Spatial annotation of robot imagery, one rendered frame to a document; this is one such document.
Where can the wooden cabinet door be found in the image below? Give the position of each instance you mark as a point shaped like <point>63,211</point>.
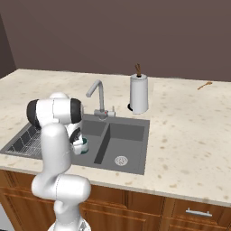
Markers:
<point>27,210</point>
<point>120,219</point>

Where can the green mug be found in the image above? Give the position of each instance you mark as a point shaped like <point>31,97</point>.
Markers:
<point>86,146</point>

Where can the wooden drawer front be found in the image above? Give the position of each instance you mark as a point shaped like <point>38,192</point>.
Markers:
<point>198,207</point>

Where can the white paper towel roll holder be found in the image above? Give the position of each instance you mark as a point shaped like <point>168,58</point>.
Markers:
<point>139,93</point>

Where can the wooden cabinet front panel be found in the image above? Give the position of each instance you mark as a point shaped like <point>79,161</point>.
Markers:
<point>144,202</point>

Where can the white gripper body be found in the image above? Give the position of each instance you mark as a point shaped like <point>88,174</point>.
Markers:
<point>77,147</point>

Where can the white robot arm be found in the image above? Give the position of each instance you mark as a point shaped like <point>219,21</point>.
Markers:
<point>55,150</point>

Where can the dark grey double sink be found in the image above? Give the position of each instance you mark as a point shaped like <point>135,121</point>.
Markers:
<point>123,141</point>

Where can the wooden spoon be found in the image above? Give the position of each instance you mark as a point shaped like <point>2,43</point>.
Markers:
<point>205,85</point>

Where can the grey metal tap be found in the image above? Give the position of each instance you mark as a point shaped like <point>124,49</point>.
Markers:
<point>100,90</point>

